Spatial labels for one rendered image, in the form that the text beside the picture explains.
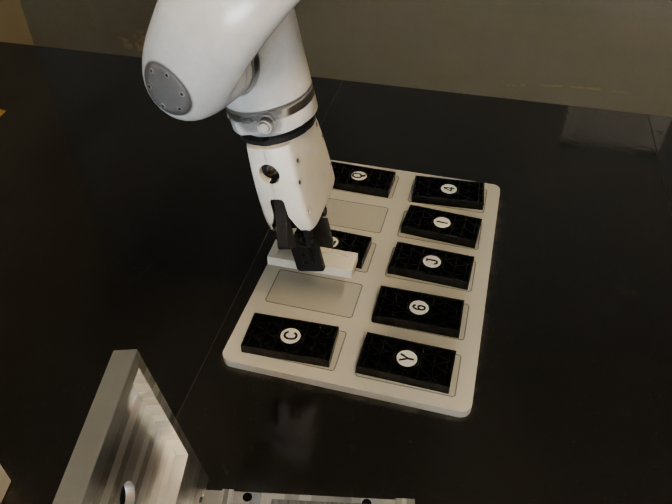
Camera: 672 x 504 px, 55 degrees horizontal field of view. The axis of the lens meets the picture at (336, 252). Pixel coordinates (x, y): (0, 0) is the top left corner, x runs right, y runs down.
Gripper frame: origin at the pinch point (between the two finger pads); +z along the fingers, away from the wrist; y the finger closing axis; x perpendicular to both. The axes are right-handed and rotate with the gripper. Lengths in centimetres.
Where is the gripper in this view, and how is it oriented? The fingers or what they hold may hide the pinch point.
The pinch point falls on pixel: (312, 244)
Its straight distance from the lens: 71.4
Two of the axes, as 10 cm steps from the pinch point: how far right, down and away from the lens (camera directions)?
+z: 2.0, 7.6, 6.2
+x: -9.5, 0.0, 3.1
